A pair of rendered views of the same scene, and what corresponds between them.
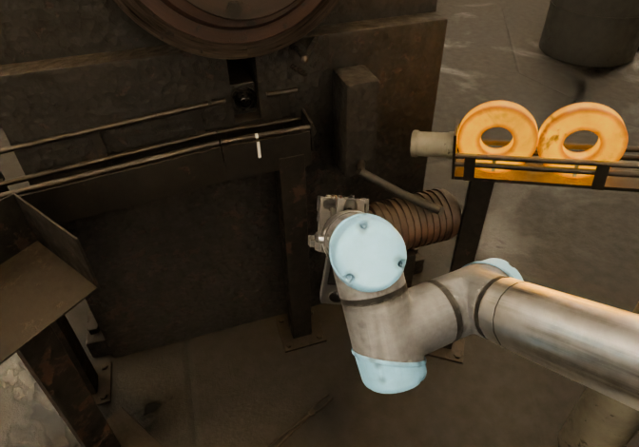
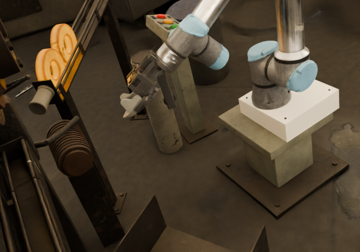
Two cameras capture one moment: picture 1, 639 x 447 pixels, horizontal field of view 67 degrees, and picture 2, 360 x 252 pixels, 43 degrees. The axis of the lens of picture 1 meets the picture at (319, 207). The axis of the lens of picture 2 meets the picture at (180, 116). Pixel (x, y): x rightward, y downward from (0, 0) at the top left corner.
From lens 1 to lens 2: 1.23 m
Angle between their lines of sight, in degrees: 68
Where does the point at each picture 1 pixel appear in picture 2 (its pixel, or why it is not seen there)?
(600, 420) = (169, 117)
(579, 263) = not seen: hidden behind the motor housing
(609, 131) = (68, 30)
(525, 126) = (55, 52)
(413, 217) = (76, 134)
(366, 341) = (217, 47)
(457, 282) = not seen: hidden behind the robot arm
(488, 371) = (130, 181)
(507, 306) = (202, 16)
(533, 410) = (153, 162)
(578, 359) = not seen: outside the picture
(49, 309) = (188, 245)
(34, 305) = not seen: outside the picture
